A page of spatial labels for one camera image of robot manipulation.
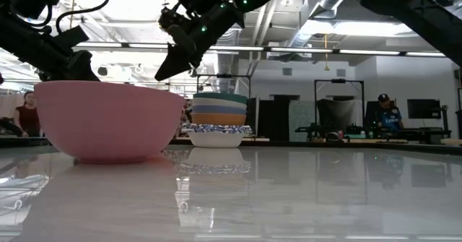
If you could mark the black aluminium table frame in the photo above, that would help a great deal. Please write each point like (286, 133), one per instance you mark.
(325, 144)

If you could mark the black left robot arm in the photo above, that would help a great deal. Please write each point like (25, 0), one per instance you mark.
(21, 43)

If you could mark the pink bowl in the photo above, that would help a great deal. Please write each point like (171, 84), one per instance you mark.
(108, 123)

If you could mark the silver ventilation duct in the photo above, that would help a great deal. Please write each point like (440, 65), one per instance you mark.
(326, 3)
(227, 68)

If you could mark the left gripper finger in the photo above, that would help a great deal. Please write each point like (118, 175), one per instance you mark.
(86, 68)

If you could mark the long ceiling light strip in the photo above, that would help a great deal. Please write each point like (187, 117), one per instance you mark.
(307, 50)

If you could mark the floral patterned cloth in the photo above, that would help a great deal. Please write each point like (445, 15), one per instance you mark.
(187, 108)

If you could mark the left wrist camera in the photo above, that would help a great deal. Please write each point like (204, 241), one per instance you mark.
(72, 38)

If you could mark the orange bowl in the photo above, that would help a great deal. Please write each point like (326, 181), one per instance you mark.
(218, 119)

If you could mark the teal green bowl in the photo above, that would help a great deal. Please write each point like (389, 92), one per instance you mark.
(220, 97)

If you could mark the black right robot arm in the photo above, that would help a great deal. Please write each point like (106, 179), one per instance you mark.
(415, 11)

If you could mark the black monitor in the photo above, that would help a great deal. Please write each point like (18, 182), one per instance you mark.
(424, 109)
(371, 112)

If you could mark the person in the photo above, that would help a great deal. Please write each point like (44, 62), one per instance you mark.
(27, 117)
(389, 117)

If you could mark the blue patterned paper bowl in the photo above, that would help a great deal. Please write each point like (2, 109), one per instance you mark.
(216, 125)
(216, 140)

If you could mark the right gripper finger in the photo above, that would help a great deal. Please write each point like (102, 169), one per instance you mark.
(177, 63)
(184, 39)

